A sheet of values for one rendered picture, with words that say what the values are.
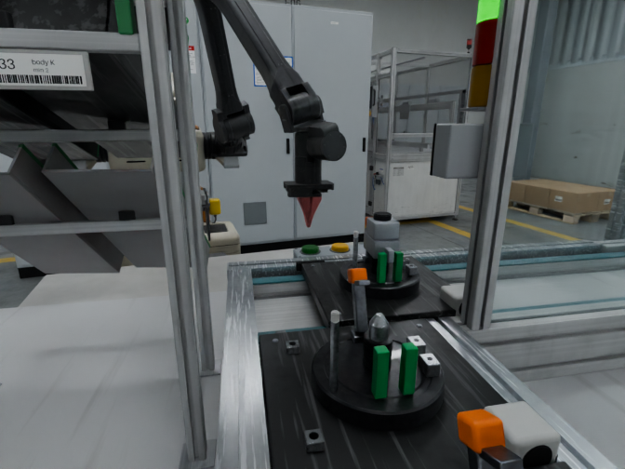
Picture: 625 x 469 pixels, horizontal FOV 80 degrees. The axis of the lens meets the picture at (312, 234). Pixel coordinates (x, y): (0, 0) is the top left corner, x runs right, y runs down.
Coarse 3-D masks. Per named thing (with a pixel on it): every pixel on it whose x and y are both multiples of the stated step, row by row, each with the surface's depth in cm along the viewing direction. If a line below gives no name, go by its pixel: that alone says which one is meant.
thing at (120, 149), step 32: (0, 0) 34; (32, 0) 35; (64, 0) 35; (96, 0) 35; (96, 64) 36; (128, 64) 38; (32, 96) 42; (64, 96) 42; (96, 96) 42; (128, 96) 42; (96, 128) 50; (128, 128) 51
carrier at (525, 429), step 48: (288, 336) 50; (336, 336) 34; (384, 336) 38; (432, 336) 50; (288, 384) 40; (336, 384) 36; (384, 384) 35; (432, 384) 37; (480, 384) 40; (288, 432) 34; (336, 432) 34; (384, 432) 34; (432, 432) 34; (528, 432) 32
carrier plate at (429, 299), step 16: (304, 272) 72; (320, 272) 71; (336, 272) 71; (432, 272) 71; (320, 288) 64; (336, 288) 64; (432, 288) 64; (320, 304) 59; (336, 304) 58; (352, 304) 58; (368, 304) 58; (384, 304) 58; (400, 304) 58; (416, 304) 58; (432, 304) 58; (352, 320) 54; (368, 320) 54; (400, 320) 56
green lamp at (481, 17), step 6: (480, 0) 46; (486, 0) 45; (492, 0) 44; (498, 0) 44; (480, 6) 46; (486, 6) 45; (492, 6) 44; (498, 6) 44; (480, 12) 46; (486, 12) 45; (492, 12) 44; (498, 12) 44; (480, 18) 46; (486, 18) 45; (492, 18) 45
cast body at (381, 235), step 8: (376, 216) 63; (384, 216) 62; (368, 224) 64; (376, 224) 61; (384, 224) 61; (392, 224) 61; (368, 232) 64; (376, 232) 61; (384, 232) 62; (392, 232) 62; (368, 240) 64; (376, 240) 62; (384, 240) 62; (392, 240) 62; (368, 248) 65; (376, 248) 61; (384, 248) 62; (392, 248) 62; (376, 256) 62; (392, 256) 60
